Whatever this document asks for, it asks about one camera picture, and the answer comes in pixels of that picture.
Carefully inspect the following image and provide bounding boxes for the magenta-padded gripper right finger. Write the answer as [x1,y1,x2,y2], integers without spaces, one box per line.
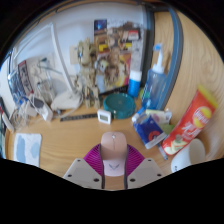
[123,143,165,191]

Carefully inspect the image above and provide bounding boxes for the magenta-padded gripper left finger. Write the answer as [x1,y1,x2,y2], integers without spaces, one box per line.
[62,143,106,191]

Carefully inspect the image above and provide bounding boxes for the pink computer mouse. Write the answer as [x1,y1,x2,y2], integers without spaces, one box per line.
[100,131,129,178]

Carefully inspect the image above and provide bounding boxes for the grey cloud-print mouse pad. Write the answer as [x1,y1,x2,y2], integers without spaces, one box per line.
[13,132,43,168]

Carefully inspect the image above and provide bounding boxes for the blue tissue pack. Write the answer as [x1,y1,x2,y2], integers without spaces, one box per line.
[131,111,168,150]

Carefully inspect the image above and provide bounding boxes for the white printed mug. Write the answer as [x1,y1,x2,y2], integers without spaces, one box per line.
[170,138,207,174]

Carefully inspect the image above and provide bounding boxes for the black ruler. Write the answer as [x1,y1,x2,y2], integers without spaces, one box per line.
[59,113,98,123]

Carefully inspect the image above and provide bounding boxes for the small white desk clock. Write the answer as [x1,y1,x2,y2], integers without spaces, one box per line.
[96,109,113,126]

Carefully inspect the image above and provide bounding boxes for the red chip can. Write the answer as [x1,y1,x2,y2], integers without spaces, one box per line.
[162,84,219,157]

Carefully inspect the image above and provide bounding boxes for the teal round tin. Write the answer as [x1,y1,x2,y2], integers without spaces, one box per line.
[102,92,137,120]

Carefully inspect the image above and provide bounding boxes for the white charger block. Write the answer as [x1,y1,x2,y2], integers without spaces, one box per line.
[29,94,54,122]

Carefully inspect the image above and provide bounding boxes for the blue spray bottle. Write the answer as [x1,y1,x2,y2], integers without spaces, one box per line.
[141,43,168,111]

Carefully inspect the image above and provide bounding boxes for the small blue white-capped bottle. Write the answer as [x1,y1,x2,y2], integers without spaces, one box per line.
[127,69,143,99]

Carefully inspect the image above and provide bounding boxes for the white power strip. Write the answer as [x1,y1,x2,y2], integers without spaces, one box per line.
[0,111,16,134]

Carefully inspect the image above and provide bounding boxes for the wooden robot figure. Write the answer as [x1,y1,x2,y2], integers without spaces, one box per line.
[76,38,101,109]

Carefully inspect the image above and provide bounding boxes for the colourful poster board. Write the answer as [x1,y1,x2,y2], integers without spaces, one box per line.
[93,19,148,94]

